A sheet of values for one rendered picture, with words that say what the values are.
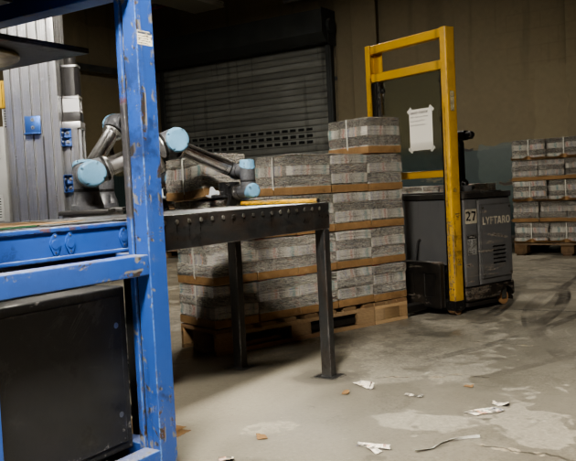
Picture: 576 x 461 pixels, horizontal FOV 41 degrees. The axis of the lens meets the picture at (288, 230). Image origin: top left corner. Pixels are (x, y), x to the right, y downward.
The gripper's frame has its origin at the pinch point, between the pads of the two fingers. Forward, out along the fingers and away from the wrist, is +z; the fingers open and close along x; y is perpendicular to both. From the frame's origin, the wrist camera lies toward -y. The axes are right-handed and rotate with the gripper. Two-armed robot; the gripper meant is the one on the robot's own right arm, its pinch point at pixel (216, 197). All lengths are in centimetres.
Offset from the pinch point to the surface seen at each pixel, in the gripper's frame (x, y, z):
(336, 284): -82, -55, 2
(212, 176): -0.6, 11.0, 3.1
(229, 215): 59, -7, -101
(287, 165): -54, 16, 7
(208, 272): 2.5, -39.8, 6.9
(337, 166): -89, 14, 3
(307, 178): -65, 8, 3
